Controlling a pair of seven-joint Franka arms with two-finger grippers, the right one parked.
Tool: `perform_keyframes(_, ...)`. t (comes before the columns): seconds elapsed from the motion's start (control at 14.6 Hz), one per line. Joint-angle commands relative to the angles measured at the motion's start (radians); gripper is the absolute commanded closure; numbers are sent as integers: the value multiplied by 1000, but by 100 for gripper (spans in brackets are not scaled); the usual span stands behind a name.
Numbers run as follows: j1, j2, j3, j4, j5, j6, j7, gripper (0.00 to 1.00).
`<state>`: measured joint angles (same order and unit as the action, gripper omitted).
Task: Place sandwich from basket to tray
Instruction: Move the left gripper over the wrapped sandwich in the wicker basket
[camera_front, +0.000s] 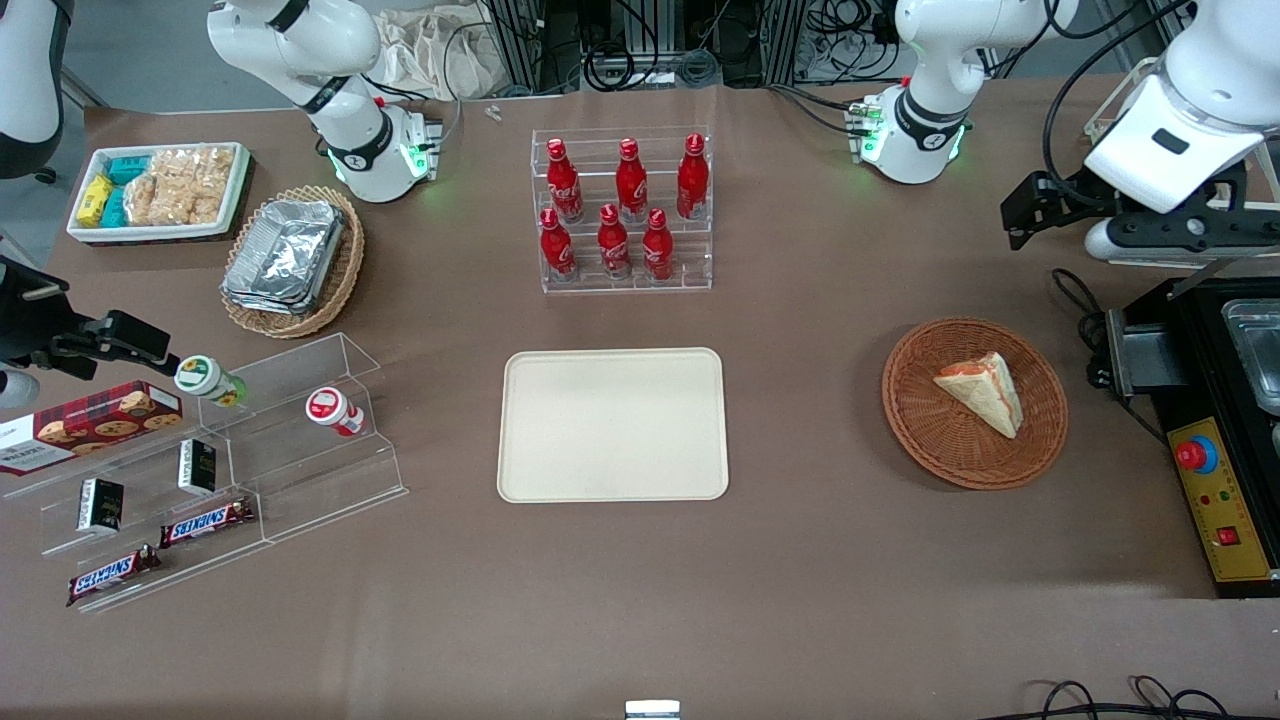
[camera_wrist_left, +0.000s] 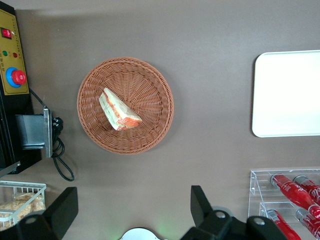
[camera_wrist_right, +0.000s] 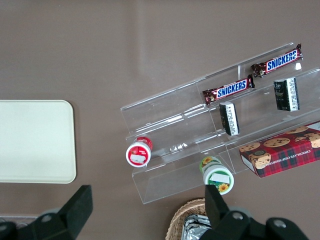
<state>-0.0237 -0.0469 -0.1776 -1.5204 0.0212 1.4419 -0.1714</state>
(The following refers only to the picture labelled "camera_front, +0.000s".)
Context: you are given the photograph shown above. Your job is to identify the Snickers chocolate bar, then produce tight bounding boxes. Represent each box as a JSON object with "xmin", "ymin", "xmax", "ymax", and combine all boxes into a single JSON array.
[
  {"xmin": 159, "ymin": 497, "xmax": 257, "ymax": 549},
  {"xmin": 66, "ymin": 544, "xmax": 162, "ymax": 608}
]

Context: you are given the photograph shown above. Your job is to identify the small black white box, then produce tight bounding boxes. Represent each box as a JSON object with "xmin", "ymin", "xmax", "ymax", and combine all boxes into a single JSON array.
[
  {"xmin": 77, "ymin": 478, "xmax": 126, "ymax": 532},
  {"xmin": 178, "ymin": 439, "xmax": 218, "ymax": 497}
]

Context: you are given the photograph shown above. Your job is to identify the red plaid cookie box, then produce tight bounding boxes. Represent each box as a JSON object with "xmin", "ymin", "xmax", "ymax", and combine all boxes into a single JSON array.
[{"xmin": 0, "ymin": 381, "xmax": 185, "ymax": 477}]

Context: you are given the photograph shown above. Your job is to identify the yellow snack packet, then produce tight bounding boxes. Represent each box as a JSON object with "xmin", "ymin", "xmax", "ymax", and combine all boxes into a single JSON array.
[{"xmin": 77, "ymin": 174, "xmax": 115, "ymax": 227}]

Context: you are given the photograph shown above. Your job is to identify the white rectangular snack bin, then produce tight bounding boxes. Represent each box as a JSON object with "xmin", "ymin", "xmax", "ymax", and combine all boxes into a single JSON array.
[{"xmin": 67, "ymin": 142, "xmax": 251, "ymax": 244}]

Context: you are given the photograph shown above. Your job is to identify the black arm base cables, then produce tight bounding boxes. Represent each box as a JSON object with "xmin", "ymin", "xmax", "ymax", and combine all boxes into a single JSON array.
[{"xmin": 768, "ymin": 84, "xmax": 863, "ymax": 137}]

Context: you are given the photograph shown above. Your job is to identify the black appliance power cable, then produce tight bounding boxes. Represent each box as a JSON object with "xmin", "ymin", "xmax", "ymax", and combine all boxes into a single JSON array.
[{"xmin": 1050, "ymin": 267, "xmax": 1171, "ymax": 443}]

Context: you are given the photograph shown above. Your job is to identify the coiled black cable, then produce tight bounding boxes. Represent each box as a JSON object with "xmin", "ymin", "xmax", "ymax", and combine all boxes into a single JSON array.
[{"xmin": 584, "ymin": 40, "xmax": 723, "ymax": 93}]

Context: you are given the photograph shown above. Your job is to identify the round brown wicker basket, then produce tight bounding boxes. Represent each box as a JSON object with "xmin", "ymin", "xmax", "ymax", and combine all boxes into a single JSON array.
[{"xmin": 882, "ymin": 318, "xmax": 1069, "ymax": 491}]

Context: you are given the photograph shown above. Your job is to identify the green lid drink bottle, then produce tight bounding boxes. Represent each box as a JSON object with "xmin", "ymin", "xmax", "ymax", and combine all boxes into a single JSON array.
[{"xmin": 174, "ymin": 355, "xmax": 247, "ymax": 408}]

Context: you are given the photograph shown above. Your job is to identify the metal pan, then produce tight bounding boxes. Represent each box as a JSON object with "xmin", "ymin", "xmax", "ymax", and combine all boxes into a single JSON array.
[{"xmin": 1221, "ymin": 297, "xmax": 1280, "ymax": 417}]

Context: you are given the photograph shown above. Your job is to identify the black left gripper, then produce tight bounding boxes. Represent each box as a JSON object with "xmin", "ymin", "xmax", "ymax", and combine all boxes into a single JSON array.
[{"xmin": 1003, "ymin": 165, "xmax": 1253, "ymax": 253}]

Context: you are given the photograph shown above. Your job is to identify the clear rice cracker bag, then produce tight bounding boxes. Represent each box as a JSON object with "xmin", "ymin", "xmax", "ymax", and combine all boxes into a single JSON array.
[
  {"xmin": 150, "ymin": 149, "xmax": 203, "ymax": 225},
  {"xmin": 194, "ymin": 146, "xmax": 237, "ymax": 225},
  {"xmin": 125, "ymin": 174, "xmax": 161, "ymax": 227}
]

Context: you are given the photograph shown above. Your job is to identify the red lid drink bottle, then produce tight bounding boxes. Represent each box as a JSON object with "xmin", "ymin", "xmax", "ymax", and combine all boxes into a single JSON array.
[{"xmin": 305, "ymin": 387, "xmax": 367, "ymax": 438}]

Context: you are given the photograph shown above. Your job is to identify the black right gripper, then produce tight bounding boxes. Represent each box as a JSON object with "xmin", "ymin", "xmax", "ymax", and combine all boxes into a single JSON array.
[{"xmin": 0, "ymin": 256, "xmax": 182, "ymax": 379}]

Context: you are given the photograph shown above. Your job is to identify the red cola bottle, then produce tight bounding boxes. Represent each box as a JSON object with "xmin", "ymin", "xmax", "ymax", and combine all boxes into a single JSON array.
[
  {"xmin": 546, "ymin": 138, "xmax": 586, "ymax": 224},
  {"xmin": 677, "ymin": 133, "xmax": 710, "ymax": 221},
  {"xmin": 598, "ymin": 204, "xmax": 633, "ymax": 281},
  {"xmin": 642, "ymin": 208, "xmax": 676, "ymax": 284},
  {"xmin": 540, "ymin": 208, "xmax": 578, "ymax": 282},
  {"xmin": 615, "ymin": 138, "xmax": 649, "ymax": 224}
]

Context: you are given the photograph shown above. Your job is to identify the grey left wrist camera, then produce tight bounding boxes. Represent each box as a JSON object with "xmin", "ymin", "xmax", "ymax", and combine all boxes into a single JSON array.
[{"xmin": 1084, "ymin": 216, "xmax": 1280, "ymax": 267}]

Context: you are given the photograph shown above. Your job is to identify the black floor cables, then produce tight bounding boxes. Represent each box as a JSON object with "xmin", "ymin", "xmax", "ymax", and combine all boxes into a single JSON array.
[{"xmin": 1000, "ymin": 675, "xmax": 1280, "ymax": 720}]

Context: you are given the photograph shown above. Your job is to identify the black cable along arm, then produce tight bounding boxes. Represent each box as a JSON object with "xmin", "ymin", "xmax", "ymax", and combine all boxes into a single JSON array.
[{"xmin": 1042, "ymin": 0, "xmax": 1201, "ymax": 206}]

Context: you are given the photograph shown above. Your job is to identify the black appliance with yellow panel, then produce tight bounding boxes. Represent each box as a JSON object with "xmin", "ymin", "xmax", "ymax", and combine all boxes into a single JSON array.
[{"xmin": 1105, "ymin": 275, "xmax": 1280, "ymax": 600}]

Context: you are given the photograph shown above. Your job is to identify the clear acrylic stepped shelf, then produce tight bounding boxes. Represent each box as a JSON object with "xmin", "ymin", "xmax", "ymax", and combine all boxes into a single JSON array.
[{"xmin": 0, "ymin": 333, "xmax": 409, "ymax": 614}]

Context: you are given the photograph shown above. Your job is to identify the beige rectangular serving tray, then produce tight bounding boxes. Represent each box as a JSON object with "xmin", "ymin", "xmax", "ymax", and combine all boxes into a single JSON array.
[{"xmin": 497, "ymin": 347, "xmax": 730, "ymax": 503}]

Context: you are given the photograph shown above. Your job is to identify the crumpled beige bag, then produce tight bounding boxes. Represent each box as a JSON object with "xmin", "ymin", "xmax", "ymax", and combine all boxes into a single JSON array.
[{"xmin": 372, "ymin": 4, "xmax": 503, "ymax": 102}]

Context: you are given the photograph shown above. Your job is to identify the oval light wicker basket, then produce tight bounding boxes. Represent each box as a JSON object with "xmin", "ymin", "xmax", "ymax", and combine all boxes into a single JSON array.
[{"xmin": 220, "ymin": 185, "xmax": 366, "ymax": 339}]

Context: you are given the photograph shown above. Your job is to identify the stacked aluminium foil containers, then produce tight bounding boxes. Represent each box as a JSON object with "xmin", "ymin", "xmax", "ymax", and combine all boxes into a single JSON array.
[{"xmin": 221, "ymin": 199, "xmax": 347, "ymax": 317}]

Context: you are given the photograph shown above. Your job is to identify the clear acrylic bottle rack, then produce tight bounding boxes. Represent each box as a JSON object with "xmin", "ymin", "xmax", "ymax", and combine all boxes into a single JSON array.
[{"xmin": 530, "ymin": 127, "xmax": 714, "ymax": 295}]

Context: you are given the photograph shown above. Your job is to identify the triangular sandwich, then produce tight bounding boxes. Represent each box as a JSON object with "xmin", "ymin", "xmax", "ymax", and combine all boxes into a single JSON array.
[{"xmin": 934, "ymin": 351, "xmax": 1024, "ymax": 440}]

